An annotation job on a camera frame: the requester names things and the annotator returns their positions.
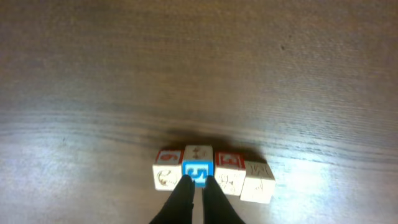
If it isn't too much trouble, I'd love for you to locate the blue baseball wood block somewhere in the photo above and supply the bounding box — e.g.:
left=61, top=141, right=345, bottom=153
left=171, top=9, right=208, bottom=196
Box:
left=214, top=151, right=246, bottom=196

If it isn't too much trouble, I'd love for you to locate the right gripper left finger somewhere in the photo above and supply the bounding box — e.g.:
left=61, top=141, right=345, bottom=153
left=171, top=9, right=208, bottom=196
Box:
left=150, top=175, right=195, bottom=224

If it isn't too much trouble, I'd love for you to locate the blue number 5 block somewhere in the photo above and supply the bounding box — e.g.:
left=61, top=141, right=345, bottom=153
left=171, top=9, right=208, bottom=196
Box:
left=182, top=145, right=214, bottom=187

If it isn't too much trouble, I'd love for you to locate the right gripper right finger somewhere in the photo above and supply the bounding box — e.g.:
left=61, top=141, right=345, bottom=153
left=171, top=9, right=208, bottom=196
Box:
left=202, top=176, right=245, bottom=224

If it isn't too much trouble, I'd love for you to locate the letter M wood block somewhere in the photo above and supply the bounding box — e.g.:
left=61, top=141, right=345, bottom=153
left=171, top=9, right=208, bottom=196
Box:
left=240, top=161, right=275, bottom=204

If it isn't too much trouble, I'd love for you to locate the red number wood block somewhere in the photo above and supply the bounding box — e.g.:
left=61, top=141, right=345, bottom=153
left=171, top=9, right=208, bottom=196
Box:
left=152, top=149, right=184, bottom=191

